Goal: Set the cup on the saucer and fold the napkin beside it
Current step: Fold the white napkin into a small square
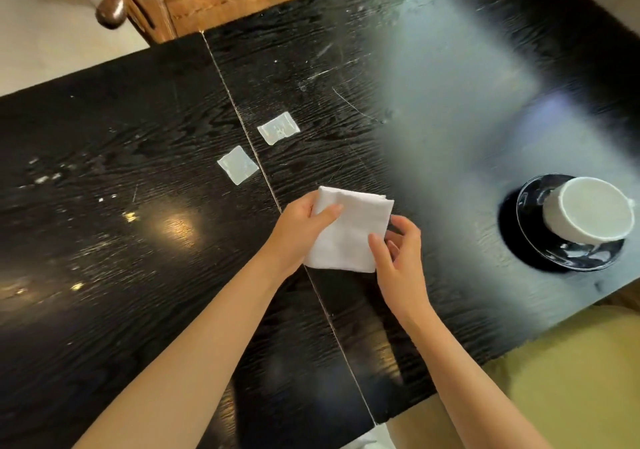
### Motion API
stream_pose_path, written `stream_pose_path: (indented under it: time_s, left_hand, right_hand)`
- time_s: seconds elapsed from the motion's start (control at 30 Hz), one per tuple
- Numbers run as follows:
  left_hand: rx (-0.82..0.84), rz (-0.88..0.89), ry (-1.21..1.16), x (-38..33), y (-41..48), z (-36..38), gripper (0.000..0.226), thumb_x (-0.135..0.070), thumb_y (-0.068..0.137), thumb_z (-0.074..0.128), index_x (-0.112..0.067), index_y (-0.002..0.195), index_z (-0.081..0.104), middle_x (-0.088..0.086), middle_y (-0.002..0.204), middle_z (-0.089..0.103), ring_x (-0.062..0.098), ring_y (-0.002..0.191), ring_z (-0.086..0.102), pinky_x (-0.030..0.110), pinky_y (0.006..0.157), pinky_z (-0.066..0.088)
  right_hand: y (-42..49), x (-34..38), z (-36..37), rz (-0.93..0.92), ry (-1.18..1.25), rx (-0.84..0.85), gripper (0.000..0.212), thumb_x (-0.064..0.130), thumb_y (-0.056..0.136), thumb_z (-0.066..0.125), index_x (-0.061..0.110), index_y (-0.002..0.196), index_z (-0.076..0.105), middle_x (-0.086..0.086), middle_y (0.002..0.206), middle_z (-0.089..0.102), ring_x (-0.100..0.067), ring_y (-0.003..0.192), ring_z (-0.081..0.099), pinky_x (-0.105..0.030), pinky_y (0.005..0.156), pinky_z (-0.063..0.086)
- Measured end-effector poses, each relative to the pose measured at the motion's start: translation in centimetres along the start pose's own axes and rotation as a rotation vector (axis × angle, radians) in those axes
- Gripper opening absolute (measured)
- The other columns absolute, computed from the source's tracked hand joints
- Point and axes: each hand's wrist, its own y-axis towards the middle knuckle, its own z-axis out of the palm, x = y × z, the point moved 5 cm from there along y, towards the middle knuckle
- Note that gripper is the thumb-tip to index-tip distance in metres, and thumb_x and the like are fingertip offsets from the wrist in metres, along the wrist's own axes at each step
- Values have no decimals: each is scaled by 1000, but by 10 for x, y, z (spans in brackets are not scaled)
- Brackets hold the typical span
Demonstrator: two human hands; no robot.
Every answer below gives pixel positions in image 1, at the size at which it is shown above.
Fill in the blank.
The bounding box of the person's right hand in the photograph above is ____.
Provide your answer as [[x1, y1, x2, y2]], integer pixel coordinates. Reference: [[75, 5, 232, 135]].
[[368, 215, 436, 326]]

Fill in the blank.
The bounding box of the person's left hand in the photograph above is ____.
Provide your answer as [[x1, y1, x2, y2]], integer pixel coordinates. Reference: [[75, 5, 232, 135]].
[[263, 190, 345, 279]]

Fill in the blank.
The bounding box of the white cloth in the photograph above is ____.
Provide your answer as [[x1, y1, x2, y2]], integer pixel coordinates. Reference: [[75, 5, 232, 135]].
[[303, 186, 395, 274]]

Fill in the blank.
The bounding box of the person's right forearm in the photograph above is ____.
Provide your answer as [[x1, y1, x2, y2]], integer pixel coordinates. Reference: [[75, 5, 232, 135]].
[[399, 305, 552, 449]]

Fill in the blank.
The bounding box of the person's left forearm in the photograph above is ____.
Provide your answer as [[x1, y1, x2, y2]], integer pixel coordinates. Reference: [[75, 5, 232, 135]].
[[72, 248, 302, 449]]

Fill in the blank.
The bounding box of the clear square tape patch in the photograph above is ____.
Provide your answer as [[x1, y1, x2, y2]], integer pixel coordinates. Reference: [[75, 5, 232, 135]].
[[257, 111, 301, 146], [217, 145, 260, 186]]

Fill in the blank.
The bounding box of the black glossy saucer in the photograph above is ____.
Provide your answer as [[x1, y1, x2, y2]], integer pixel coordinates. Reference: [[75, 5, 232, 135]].
[[515, 173, 627, 271]]

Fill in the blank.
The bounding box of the white fabric piece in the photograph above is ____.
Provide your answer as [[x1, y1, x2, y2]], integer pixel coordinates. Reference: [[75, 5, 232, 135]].
[[344, 423, 397, 449]]

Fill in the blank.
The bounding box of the white cup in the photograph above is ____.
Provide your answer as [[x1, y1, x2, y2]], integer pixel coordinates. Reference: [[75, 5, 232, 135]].
[[542, 176, 636, 247]]

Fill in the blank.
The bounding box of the yellow-green seat cushion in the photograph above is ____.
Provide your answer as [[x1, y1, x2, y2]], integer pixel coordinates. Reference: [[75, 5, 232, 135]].
[[387, 304, 640, 449]]

